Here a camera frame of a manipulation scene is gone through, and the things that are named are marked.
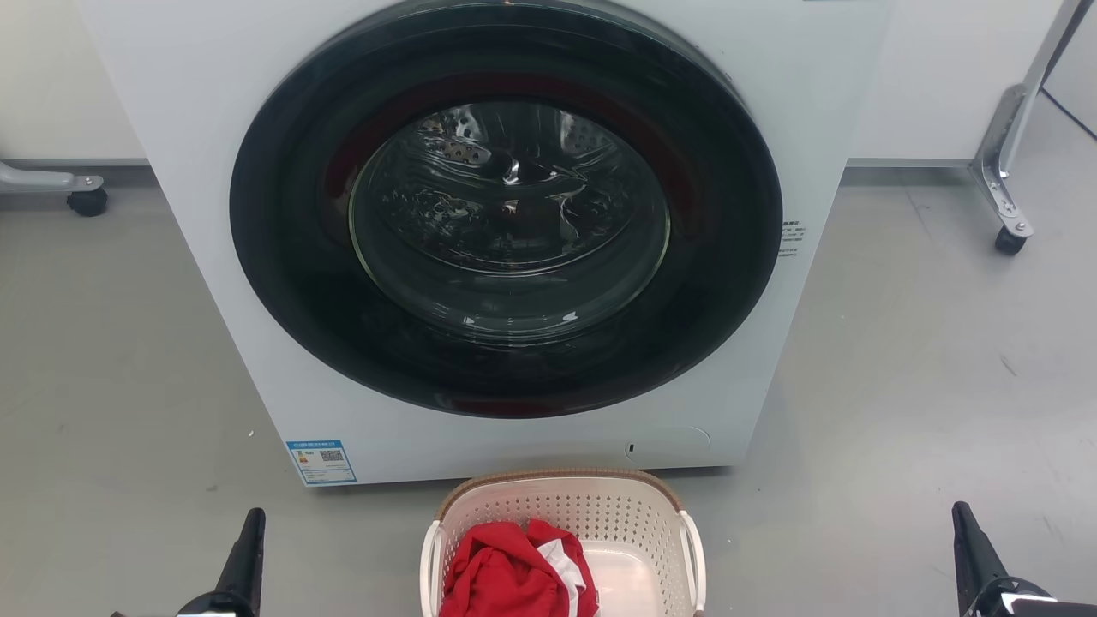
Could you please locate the blue energy label sticker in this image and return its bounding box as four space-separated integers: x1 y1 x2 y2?
285 440 357 487

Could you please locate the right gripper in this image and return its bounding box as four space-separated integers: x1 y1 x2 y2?
952 502 1055 617

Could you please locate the grey metal stand leg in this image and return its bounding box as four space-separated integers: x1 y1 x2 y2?
0 160 105 195
969 0 1097 238

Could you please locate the red and white garment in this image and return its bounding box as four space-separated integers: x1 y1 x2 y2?
440 518 600 617

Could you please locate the round white filter cover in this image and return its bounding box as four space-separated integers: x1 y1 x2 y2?
623 426 712 466

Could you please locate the black round washer door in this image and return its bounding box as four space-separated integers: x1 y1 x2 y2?
228 0 784 420

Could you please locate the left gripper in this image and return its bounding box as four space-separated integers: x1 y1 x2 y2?
176 508 267 617

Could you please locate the thin black floor cable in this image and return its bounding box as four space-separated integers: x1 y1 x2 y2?
1042 86 1097 140

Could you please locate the white front-load washing machine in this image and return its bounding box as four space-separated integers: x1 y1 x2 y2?
75 0 896 488

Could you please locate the white perforated laundry basket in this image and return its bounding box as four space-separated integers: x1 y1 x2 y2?
419 468 708 617

